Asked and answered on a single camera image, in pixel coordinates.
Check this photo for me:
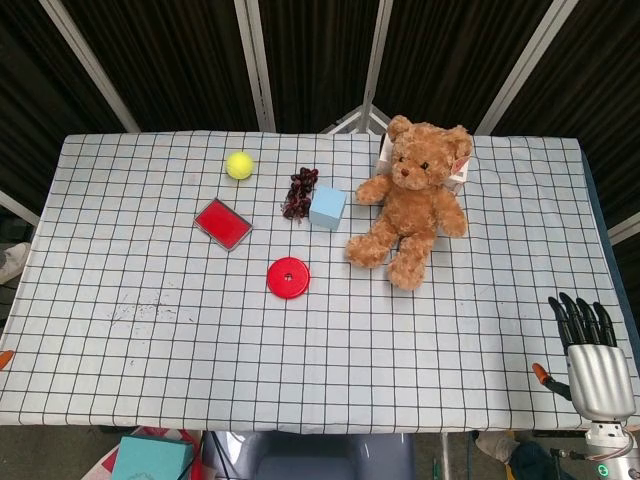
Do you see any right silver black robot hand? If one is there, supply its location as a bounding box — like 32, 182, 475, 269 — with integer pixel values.
531, 291, 629, 422

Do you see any brown plush teddy bear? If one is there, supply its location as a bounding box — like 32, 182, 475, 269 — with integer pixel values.
345, 114, 474, 292

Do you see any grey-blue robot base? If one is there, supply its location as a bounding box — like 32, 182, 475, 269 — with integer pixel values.
202, 431, 416, 480

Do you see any white shoe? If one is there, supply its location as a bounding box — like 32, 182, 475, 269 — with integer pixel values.
0, 242, 32, 286
474, 431, 522, 464

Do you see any teal box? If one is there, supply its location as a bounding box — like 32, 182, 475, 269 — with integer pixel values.
110, 434, 195, 480

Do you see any white blue checked tablecloth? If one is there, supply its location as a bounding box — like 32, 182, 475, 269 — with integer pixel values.
0, 130, 640, 435

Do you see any red rectangular ink pad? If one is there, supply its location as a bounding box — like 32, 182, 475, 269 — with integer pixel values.
193, 197, 255, 252

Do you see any red round disc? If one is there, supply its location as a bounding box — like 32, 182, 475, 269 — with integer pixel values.
266, 256, 312, 300

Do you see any white cardboard box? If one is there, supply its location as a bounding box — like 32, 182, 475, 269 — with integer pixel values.
375, 132, 472, 196

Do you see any yellow tennis ball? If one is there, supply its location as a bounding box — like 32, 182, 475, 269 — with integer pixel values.
225, 151, 256, 180

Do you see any light blue cube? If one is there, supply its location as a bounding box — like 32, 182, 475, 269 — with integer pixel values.
308, 185, 348, 232

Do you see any dark purple grape bunch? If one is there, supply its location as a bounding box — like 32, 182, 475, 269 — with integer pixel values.
282, 167, 320, 222

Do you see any white metal frame post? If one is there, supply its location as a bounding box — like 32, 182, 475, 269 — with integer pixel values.
473, 0, 580, 137
38, 0, 142, 134
360, 0, 394, 132
233, 0, 277, 133

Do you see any white triangular frame bracket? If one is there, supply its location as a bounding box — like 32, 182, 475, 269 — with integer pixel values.
319, 103, 392, 135

